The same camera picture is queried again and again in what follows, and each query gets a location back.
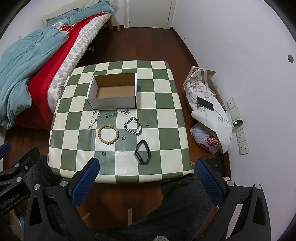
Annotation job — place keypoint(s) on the black fitness band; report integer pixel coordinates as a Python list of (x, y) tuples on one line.
[(142, 152)]

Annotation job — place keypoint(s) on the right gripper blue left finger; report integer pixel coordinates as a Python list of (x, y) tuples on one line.
[(82, 181)]

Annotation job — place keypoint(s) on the black smartphone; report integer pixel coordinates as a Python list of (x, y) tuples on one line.
[(205, 103)]

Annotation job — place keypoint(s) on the green white checkered tablecloth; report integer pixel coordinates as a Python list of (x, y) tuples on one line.
[(79, 133)]

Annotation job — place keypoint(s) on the red bed sheet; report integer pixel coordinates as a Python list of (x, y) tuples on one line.
[(39, 115)]

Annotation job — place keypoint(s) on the black charger plug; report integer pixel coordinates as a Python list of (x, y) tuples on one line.
[(237, 123)]

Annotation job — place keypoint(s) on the white patterned tote bag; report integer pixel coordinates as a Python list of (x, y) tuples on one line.
[(216, 122)]

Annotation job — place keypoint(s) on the small orange bottle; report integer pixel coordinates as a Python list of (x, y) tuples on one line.
[(118, 26)]

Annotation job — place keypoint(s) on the checkered grey white mattress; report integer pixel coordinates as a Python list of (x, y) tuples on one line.
[(85, 36)]

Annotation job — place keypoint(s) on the teal blanket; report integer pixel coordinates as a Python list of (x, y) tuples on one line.
[(19, 62)]

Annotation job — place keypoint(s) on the teal pillow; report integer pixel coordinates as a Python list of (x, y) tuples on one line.
[(76, 11)]

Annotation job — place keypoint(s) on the open cardboard box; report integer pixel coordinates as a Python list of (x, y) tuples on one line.
[(113, 91)]

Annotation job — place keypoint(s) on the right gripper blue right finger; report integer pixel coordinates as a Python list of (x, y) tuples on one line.
[(213, 183)]

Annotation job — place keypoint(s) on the white door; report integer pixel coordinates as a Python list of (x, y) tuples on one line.
[(149, 14)]

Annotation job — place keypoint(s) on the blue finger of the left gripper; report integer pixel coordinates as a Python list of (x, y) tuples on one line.
[(4, 149)]

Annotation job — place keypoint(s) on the white red plastic bag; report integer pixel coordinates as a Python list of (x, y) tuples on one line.
[(205, 139)]

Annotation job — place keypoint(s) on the white wall socket strip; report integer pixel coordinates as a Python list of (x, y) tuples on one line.
[(238, 127)]

